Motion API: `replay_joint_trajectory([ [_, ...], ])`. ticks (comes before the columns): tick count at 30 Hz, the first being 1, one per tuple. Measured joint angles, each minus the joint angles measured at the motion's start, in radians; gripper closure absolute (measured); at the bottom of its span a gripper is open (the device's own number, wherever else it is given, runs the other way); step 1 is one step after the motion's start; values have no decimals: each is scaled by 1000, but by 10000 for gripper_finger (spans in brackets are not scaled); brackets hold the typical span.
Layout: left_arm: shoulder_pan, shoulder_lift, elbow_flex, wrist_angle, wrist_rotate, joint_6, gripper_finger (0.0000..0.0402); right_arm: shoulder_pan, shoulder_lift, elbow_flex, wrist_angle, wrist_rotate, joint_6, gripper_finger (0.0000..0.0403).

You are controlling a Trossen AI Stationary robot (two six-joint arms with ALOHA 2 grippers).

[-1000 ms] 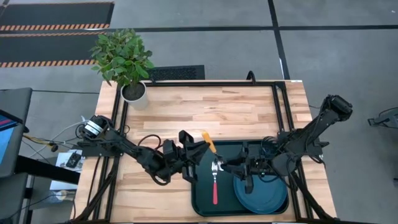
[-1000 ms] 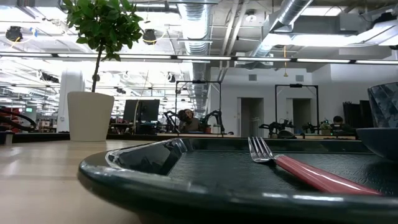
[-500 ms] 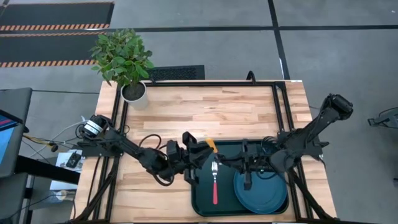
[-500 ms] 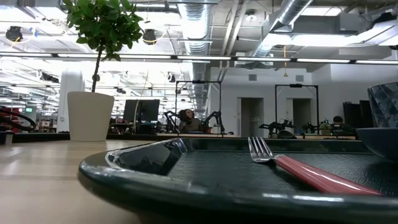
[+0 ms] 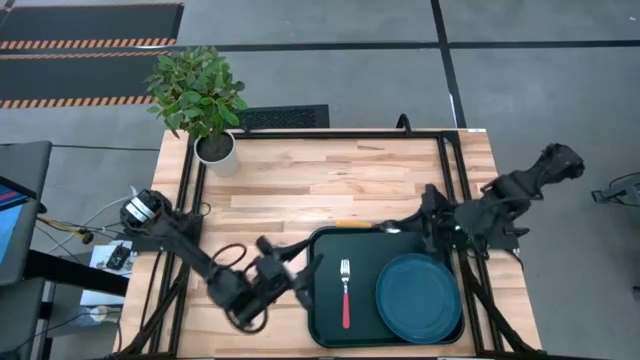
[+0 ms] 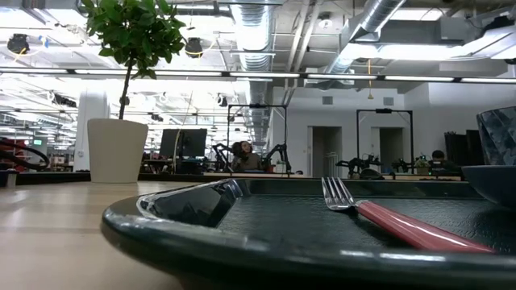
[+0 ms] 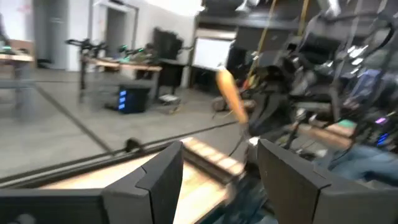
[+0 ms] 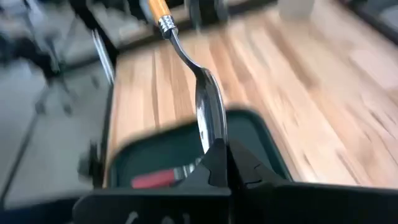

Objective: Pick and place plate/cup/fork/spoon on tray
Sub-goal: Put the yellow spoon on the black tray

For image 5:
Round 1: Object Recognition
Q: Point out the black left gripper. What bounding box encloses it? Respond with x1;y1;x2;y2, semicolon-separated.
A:
234;236;325;322

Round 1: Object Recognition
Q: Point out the green plant in white pot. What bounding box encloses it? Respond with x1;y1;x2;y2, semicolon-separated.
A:
144;45;250;179

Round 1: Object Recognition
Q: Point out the grey stand base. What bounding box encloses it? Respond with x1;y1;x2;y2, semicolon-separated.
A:
591;172;640;211

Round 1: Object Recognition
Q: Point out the black mat orange striped edge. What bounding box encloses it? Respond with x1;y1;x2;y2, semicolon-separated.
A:
0;2;185;51
0;49;174;110

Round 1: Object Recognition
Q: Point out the white paper sheet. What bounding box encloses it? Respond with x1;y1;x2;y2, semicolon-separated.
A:
79;239;136;307

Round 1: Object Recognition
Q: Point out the red-handled metal fork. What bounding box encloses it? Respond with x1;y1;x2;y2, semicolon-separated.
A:
339;258;352;330

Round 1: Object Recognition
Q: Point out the black handheld controller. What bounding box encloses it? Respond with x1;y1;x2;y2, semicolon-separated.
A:
105;243;132;271

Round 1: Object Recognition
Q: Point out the blue ceramic plate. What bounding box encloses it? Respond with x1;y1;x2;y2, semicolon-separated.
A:
374;252;463;345

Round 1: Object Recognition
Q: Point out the dark green plastic tray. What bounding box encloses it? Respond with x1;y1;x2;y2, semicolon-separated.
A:
306;224;466;349

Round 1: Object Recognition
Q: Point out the grey monitor blue screen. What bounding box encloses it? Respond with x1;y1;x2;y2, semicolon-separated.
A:
0;140;54;287

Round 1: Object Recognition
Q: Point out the black perforated floor mat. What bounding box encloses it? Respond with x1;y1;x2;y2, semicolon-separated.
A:
234;103;331;130

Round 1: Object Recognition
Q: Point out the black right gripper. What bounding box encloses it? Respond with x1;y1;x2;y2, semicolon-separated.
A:
384;183;454;254

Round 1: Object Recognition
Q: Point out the white cable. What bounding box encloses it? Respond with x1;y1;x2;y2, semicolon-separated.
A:
47;185;141;254

